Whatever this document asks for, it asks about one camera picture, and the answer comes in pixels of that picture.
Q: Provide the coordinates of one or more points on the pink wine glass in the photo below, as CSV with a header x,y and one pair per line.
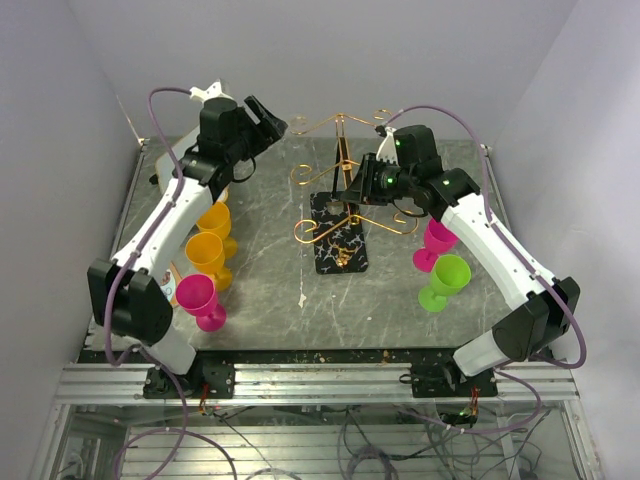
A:
x,y
438,240
197,295

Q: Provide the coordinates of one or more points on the pink wine glass back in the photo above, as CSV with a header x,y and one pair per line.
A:
x,y
438,240

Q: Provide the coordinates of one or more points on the black gold wine glass rack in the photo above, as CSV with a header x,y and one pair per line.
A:
x,y
335,229

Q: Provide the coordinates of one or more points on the green wine glass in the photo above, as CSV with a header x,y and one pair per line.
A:
x,y
450,274

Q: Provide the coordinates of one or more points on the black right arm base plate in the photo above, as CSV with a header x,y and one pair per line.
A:
x,y
434,374

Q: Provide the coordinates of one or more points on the clear wine glass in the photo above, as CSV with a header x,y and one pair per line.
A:
x,y
298,122

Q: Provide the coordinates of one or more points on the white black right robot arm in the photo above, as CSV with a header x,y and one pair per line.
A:
x,y
541,304

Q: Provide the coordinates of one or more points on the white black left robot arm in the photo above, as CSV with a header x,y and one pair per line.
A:
x,y
125,291

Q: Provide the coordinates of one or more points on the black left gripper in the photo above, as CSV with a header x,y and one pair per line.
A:
x,y
269,129

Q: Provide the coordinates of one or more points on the orange picture book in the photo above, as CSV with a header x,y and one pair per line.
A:
x,y
169,283

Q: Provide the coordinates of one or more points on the pink wine glass front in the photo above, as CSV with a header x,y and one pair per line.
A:
x,y
197,295

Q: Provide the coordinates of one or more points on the aluminium rail frame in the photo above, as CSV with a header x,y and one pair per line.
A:
x,y
298,384

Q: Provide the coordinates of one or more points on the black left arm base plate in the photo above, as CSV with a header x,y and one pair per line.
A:
x,y
210,377

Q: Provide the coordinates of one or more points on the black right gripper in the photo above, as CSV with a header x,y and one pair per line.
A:
x,y
363,190

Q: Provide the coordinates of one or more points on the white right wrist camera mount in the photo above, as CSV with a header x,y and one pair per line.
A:
x,y
387,149

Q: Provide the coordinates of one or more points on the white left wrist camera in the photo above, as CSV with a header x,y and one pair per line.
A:
x,y
218,89

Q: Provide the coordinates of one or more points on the yellow wine glass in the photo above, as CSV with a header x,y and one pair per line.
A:
x,y
205,251
217,220

